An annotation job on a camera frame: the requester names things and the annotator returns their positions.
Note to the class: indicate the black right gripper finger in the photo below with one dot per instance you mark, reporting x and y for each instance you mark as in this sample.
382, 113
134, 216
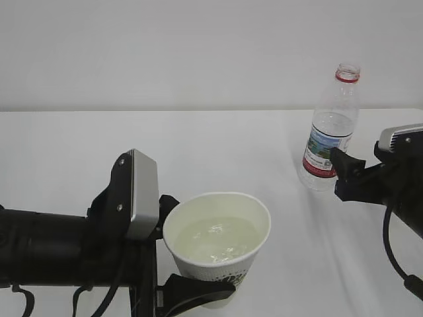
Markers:
345, 166

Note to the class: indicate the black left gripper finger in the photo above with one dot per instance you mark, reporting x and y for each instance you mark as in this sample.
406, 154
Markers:
166, 204
180, 294

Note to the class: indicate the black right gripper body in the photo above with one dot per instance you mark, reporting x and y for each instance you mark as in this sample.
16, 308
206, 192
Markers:
397, 183

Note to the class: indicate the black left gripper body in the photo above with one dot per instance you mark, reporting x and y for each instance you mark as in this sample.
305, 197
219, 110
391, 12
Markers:
132, 265

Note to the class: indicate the clear Nongfu Spring water bottle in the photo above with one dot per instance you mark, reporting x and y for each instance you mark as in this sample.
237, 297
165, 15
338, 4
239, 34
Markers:
332, 126

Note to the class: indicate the white paper cup green print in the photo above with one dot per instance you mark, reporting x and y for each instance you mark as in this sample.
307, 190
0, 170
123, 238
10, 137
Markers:
217, 236

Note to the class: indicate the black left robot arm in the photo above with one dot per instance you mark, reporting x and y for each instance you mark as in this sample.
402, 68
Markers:
42, 249

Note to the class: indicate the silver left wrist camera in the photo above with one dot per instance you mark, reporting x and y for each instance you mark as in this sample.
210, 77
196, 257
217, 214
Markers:
128, 208

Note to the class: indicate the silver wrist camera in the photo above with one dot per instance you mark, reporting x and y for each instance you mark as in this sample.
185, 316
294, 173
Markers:
400, 143
128, 208

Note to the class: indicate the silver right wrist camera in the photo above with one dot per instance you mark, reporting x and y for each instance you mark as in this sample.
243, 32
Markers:
400, 143

